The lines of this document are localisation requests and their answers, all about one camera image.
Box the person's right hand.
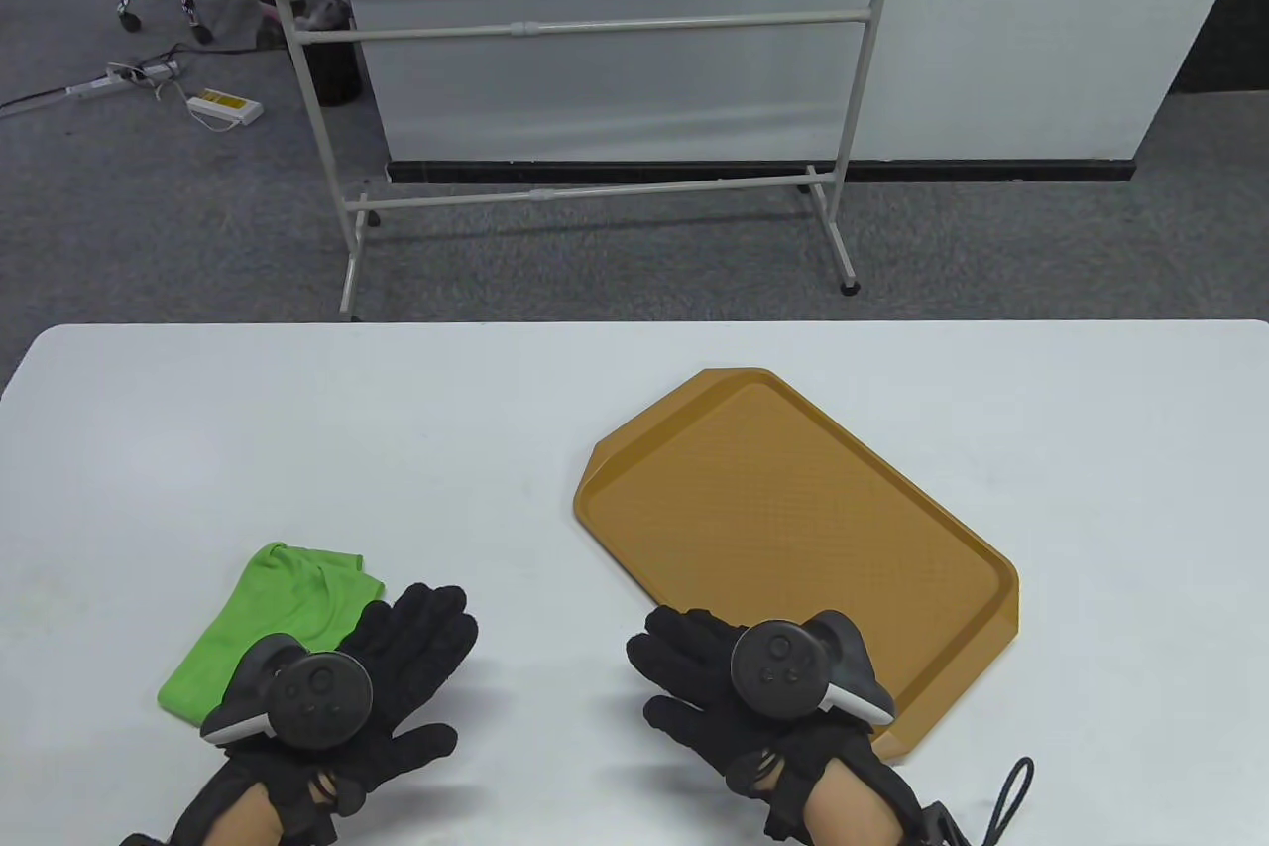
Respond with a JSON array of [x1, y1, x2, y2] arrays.
[[627, 606, 928, 842]]

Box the person's right forearm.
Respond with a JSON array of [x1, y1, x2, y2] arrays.
[[801, 757, 918, 846]]

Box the person's left forearm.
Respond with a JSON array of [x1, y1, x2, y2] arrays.
[[213, 782, 298, 846]]

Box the black white right controller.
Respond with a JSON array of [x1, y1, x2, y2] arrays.
[[731, 611, 896, 726]]

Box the black trash bin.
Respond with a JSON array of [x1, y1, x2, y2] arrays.
[[302, 0, 364, 107]]

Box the brown plastic food tray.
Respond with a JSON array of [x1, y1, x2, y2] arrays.
[[573, 368, 1021, 765]]

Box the black white controller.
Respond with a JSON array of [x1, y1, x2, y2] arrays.
[[731, 611, 896, 726], [200, 633, 375, 751]]

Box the black lanyard loop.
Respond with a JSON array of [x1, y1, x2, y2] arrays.
[[981, 757, 1035, 846]]

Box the white power strip with cable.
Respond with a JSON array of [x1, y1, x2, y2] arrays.
[[0, 43, 184, 115]]

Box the black white left controller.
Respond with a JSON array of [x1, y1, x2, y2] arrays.
[[200, 633, 375, 751]]

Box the white yellow-labelled power strip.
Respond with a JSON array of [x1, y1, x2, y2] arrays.
[[188, 88, 267, 131]]

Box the gray bag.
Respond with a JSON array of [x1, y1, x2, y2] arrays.
[[210, 0, 290, 54]]

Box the green square towel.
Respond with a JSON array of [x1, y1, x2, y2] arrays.
[[159, 543, 388, 726]]

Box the person's left hand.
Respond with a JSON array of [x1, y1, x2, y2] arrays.
[[164, 583, 480, 846]]

